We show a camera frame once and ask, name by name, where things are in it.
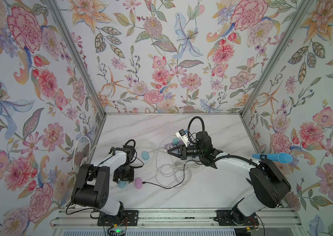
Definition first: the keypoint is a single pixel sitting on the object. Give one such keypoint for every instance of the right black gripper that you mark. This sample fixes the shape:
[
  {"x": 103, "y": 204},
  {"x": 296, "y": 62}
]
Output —
[{"x": 183, "y": 156}]

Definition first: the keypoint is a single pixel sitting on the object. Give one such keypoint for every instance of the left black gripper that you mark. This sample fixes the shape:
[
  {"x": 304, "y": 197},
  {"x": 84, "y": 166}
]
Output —
[{"x": 117, "y": 176}]

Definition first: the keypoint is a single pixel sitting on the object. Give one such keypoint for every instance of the teal charger adapter front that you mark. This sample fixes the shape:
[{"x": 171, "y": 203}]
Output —
[{"x": 176, "y": 141}]

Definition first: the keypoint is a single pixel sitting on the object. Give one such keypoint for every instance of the teal earbud case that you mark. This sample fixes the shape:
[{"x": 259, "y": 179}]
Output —
[
  {"x": 145, "y": 155},
  {"x": 122, "y": 185}
]

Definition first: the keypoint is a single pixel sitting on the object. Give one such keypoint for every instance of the pink earbud case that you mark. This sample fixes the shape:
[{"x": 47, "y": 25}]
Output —
[{"x": 138, "y": 182}]

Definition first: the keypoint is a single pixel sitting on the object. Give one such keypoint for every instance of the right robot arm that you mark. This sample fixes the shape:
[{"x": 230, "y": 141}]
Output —
[{"x": 268, "y": 183}]

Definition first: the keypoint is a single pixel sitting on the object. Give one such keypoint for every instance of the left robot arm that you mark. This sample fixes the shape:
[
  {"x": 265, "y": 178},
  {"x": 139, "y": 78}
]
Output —
[{"x": 91, "y": 188}]

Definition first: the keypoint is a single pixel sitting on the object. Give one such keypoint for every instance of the purple power strip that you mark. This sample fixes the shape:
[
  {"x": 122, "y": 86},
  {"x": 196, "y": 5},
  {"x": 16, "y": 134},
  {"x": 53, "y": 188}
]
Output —
[{"x": 171, "y": 145}]

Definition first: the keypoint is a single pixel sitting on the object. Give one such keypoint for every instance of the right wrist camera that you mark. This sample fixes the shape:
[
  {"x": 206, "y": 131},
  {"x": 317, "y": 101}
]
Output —
[{"x": 183, "y": 136}]

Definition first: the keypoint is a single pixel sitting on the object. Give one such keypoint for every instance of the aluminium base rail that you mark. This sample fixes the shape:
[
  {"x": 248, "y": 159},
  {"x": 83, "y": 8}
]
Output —
[{"x": 147, "y": 218}]

